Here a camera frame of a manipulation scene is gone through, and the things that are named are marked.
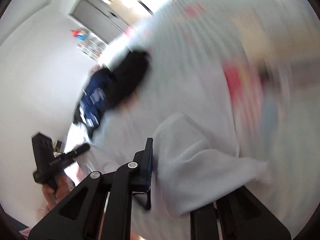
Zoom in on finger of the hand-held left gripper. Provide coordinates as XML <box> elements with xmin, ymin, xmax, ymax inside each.
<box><xmin>64</xmin><ymin>144</ymin><xmax>90</xmax><ymax>159</ymax></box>

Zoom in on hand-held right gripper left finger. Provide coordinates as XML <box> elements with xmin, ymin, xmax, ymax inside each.
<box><xmin>28</xmin><ymin>137</ymin><xmax>153</xmax><ymax>240</ymax></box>

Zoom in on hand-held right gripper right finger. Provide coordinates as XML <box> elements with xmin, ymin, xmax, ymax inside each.
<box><xmin>190</xmin><ymin>187</ymin><xmax>292</xmax><ymax>240</ymax></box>

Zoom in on white shirt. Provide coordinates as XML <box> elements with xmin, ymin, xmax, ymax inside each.
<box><xmin>147</xmin><ymin>112</ymin><xmax>273</xmax><ymax>218</ymax></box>

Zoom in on pile of dark clothes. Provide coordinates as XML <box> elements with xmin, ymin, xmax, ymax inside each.
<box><xmin>72</xmin><ymin>66</ymin><xmax>113</xmax><ymax>133</ymax></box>

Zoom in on person's left hand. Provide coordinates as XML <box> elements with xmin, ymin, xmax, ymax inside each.
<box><xmin>42</xmin><ymin>174</ymin><xmax>75</xmax><ymax>209</ymax></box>

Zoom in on navy blue garment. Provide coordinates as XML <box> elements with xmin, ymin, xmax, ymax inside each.
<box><xmin>79</xmin><ymin>75</ymin><xmax>111</xmax><ymax>127</ymax></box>

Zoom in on black garment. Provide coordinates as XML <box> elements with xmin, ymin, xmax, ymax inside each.
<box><xmin>104</xmin><ymin>50</ymin><xmax>151</xmax><ymax>110</ymax></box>

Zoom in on white shelf rack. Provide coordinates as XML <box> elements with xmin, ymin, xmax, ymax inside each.
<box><xmin>77</xmin><ymin>33</ymin><xmax>107</xmax><ymax>62</ymax></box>

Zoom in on bed with checked blanket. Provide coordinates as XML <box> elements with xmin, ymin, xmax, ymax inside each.
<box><xmin>66</xmin><ymin>0</ymin><xmax>320</xmax><ymax>240</ymax></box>

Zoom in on red and blue plush toy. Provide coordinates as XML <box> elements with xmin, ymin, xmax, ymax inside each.
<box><xmin>70</xmin><ymin>29</ymin><xmax>87</xmax><ymax>41</ymax></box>

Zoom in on grey door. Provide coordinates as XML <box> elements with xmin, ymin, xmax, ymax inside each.
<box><xmin>69</xmin><ymin>0</ymin><xmax>131</xmax><ymax>44</ymax></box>

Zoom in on beige refrigerator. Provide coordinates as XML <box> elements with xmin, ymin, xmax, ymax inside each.
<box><xmin>105</xmin><ymin>0</ymin><xmax>154</xmax><ymax>20</ymax></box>

